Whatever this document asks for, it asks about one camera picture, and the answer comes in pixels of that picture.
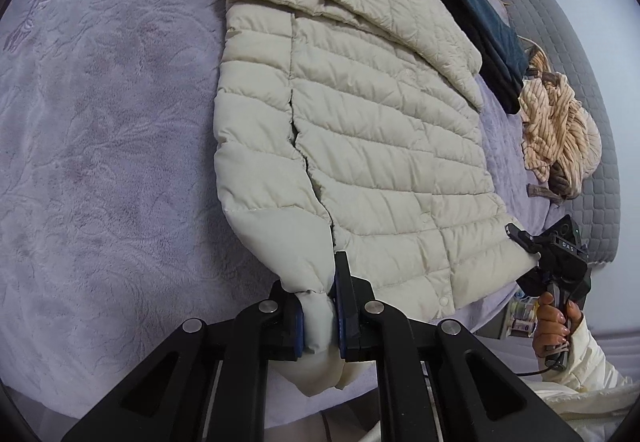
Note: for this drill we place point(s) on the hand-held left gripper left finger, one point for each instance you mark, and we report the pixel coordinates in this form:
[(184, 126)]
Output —
[(298, 327)]

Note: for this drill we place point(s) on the person's right forearm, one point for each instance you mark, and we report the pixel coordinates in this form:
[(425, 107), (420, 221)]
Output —
[(595, 367)]

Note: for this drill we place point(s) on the grey bedside cabinet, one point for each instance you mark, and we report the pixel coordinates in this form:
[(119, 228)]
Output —
[(495, 324)]

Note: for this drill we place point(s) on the folded black garment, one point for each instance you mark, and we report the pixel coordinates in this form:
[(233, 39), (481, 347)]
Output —
[(500, 83)]

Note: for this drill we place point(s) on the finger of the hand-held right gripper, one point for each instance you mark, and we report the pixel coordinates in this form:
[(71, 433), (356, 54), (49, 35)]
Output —
[(531, 281), (521, 236)]

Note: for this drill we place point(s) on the folded blue jeans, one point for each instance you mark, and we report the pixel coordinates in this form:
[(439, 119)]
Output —
[(492, 17)]

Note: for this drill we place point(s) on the person's right hand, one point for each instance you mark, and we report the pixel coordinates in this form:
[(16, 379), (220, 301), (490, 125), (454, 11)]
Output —
[(547, 322)]

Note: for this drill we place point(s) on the beige round cushion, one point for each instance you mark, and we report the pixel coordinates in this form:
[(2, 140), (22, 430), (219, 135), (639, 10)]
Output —
[(592, 142)]

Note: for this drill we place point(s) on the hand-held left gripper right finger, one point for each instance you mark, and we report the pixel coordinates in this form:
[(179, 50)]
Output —
[(340, 317)]

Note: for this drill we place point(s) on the brown fuzzy garment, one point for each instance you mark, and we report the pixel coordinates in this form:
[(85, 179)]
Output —
[(559, 182)]

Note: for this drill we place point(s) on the purple plush bed sheet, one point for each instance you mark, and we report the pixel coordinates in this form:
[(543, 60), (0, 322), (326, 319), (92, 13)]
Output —
[(100, 122)]

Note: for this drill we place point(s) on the cream puffer jacket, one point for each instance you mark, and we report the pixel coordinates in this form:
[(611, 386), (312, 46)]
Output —
[(375, 122)]

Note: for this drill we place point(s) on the grey quilted cushion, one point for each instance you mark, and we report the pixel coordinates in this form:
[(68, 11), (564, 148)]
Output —
[(595, 122)]

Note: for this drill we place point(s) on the brown fabric belt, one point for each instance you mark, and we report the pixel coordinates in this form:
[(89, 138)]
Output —
[(539, 190)]

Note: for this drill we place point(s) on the striped cream garment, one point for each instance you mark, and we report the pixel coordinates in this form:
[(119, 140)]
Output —
[(550, 122)]

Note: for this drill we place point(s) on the colourful small containers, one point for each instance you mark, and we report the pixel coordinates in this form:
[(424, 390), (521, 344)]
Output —
[(521, 317)]

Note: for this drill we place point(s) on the person's white garment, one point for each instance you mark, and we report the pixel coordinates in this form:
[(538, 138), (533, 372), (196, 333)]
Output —
[(590, 404)]

